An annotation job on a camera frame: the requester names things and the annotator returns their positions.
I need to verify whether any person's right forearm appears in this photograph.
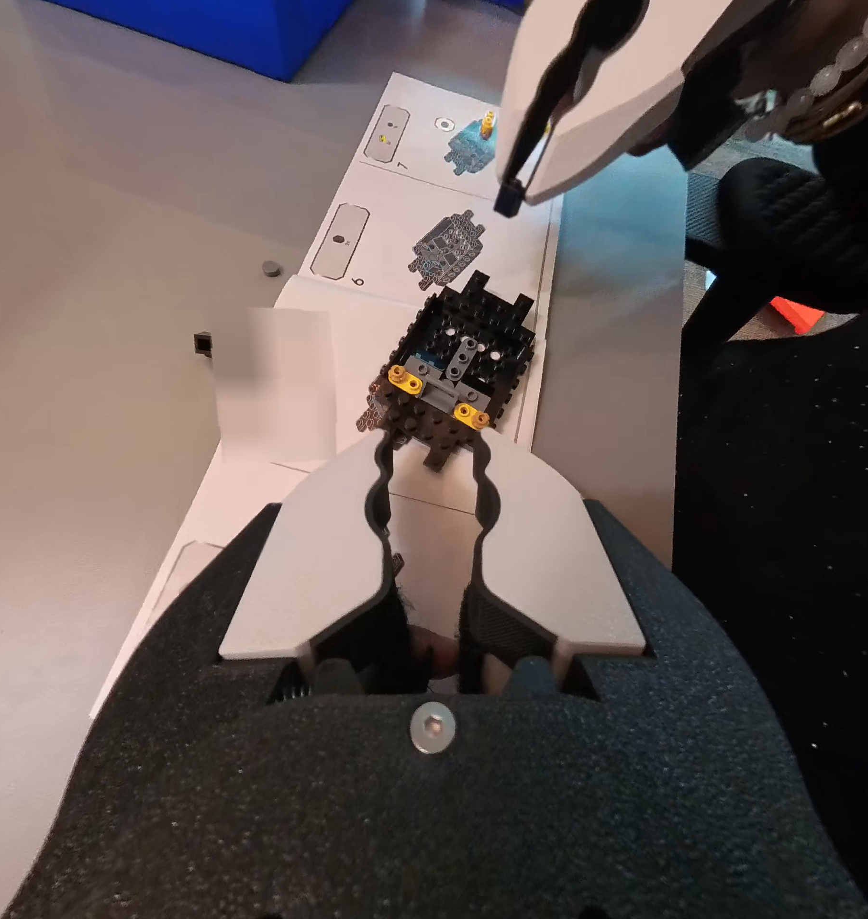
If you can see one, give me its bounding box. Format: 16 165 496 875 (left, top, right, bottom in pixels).
793 108 868 310

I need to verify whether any blue plastic bin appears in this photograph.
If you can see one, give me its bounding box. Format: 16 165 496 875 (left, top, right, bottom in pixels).
45 0 357 84

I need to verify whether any orange object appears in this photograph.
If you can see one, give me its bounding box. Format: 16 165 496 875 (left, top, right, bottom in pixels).
768 294 824 336

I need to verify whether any black lego build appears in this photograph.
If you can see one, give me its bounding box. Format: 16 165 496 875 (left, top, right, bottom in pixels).
354 270 541 472

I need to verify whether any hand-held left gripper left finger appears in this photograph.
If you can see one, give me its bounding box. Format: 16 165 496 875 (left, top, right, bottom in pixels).
217 431 398 676

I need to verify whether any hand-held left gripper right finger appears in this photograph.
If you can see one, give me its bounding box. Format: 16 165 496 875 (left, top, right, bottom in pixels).
468 429 648 684

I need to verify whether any lego instruction booklet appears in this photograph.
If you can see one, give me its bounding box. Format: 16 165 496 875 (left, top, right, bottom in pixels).
89 70 566 720

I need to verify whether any black office chair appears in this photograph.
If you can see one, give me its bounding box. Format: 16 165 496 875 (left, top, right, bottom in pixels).
681 152 866 347

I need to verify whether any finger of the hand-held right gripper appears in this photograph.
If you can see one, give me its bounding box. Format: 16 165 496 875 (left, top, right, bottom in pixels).
523 0 794 208
495 0 611 189

